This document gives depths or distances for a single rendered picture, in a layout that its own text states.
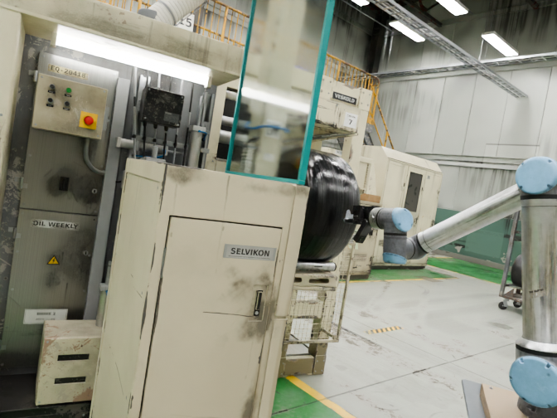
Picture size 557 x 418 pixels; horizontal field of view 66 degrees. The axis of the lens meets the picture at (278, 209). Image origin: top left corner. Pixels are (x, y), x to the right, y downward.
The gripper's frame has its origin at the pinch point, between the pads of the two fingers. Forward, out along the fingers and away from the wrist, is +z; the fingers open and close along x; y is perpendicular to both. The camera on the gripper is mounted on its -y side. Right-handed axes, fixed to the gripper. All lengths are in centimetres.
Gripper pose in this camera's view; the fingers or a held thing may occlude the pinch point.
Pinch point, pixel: (345, 221)
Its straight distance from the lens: 199.2
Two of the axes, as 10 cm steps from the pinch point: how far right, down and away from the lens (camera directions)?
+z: -4.9, -0.1, 8.7
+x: -8.7, -1.2, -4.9
